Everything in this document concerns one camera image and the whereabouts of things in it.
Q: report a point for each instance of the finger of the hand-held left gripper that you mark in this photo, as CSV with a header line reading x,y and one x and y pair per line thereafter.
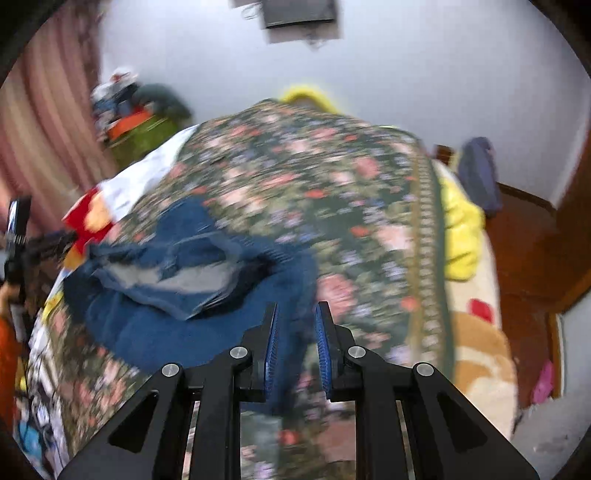
x,y
18,221

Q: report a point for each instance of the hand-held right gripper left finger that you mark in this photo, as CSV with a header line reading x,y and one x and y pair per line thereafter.
x,y
271,355

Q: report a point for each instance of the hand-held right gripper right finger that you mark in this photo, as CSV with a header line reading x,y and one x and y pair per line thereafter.
x,y
323,355

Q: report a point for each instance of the blue denim jacket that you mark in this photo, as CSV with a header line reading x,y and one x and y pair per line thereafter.
x,y
138,323

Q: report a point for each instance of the red plush toy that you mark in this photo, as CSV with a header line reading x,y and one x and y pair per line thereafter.
x,y
87,217

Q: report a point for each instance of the striped pink curtain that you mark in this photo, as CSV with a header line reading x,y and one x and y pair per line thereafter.
x,y
41,115

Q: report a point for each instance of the white cloth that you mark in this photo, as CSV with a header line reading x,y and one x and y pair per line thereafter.
x,y
143,175

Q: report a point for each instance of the green patterned box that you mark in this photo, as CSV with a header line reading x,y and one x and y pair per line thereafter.
x,y
143,141

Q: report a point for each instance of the dark floral blanket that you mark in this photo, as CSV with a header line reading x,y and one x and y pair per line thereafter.
x,y
323,207

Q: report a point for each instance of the orange box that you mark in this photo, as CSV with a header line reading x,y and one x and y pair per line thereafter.
x,y
129,123

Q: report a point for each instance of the cream cartoon fleece blanket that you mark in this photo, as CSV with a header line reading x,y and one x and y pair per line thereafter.
x,y
480,350

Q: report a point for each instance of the pile of clutter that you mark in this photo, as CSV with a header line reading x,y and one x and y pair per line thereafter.
x,y
115,94

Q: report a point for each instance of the pink object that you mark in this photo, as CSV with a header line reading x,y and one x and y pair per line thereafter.
x,y
542,383

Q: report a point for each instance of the dark blue garment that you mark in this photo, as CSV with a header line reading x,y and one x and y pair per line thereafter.
x,y
480,175

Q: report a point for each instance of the wooden door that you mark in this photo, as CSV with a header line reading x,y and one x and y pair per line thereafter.
x,y
577,230

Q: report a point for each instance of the small black wall monitor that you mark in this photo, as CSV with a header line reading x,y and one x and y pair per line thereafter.
x,y
300,11

